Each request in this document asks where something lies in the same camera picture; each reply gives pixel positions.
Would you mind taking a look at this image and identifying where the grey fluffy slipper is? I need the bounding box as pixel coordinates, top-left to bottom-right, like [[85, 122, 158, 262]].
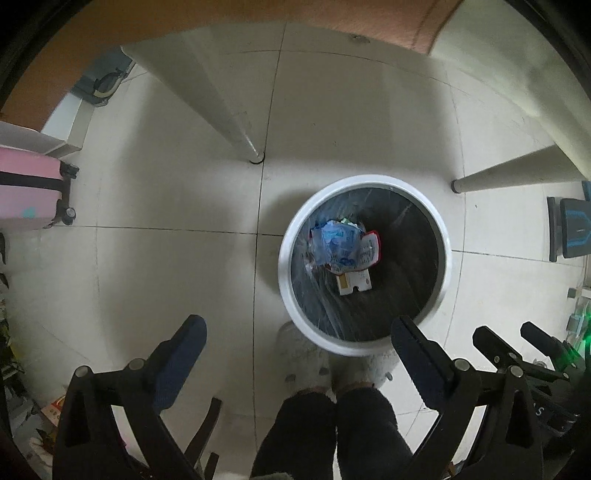
[[330, 350, 396, 391], [277, 322, 331, 393]]

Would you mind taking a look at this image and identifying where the pink suitcase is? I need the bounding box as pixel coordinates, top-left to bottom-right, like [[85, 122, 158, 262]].
[[0, 145, 79, 229]]

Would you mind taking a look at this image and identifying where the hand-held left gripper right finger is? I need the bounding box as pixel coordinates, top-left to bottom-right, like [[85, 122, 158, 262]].
[[391, 315, 544, 480]]

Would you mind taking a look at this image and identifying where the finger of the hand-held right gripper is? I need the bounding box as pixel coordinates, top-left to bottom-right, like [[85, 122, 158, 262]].
[[520, 321, 572, 366], [472, 325, 524, 369]]

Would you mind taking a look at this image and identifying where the red printed packet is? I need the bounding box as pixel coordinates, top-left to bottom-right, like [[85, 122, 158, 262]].
[[39, 394, 66, 423]]

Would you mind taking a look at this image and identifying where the black blue weight bench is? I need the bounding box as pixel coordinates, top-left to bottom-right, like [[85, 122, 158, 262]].
[[547, 182, 591, 263]]

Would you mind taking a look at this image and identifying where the dark wooden frame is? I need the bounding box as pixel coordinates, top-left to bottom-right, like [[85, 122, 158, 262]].
[[184, 397, 223, 480]]

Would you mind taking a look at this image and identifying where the white round trash bin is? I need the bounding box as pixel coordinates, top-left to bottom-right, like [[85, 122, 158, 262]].
[[278, 174, 451, 357]]

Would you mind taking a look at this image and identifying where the black bin liner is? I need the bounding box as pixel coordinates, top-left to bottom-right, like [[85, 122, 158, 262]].
[[291, 182, 440, 341]]

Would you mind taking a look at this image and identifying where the white red snack packet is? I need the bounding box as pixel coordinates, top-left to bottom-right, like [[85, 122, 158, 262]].
[[358, 231, 383, 269]]

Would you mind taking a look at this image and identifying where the small tan white carton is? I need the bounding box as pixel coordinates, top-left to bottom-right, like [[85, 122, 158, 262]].
[[333, 270, 373, 296]]

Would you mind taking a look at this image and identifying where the blue plastic wrapper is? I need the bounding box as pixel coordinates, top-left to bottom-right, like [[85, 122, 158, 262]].
[[308, 219, 366, 273]]

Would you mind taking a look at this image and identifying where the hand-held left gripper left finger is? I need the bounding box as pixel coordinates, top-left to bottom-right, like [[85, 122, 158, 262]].
[[52, 315, 208, 480]]

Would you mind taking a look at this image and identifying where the person's right leg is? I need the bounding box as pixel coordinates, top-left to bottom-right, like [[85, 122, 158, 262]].
[[335, 388, 414, 480]]

